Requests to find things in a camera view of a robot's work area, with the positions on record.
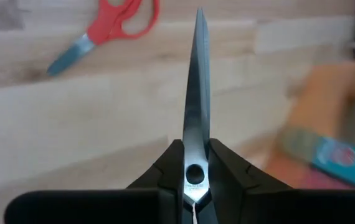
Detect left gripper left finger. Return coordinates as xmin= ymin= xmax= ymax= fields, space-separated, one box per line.
xmin=4 ymin=139 xmax=185 ymax=224

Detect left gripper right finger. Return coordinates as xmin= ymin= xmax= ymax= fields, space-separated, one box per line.
xmin=207 ymin=138 xmax=355 ymax=224

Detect teal paint bottle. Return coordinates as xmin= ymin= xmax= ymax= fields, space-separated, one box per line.
xmin=277 ymin=126 xmax=355 ymax=190

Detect blue scissors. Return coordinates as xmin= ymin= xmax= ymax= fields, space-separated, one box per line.
xmin=182 ymin=7 xmax=212 ymax=207

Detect orange scissors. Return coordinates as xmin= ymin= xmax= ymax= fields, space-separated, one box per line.
xmin=45 ymin=0 xmax=161 ymax=77

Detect orange translucent plastic bin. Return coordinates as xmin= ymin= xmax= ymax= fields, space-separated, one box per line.
xmin=263 ymin=60 xmax=355 ymax=190

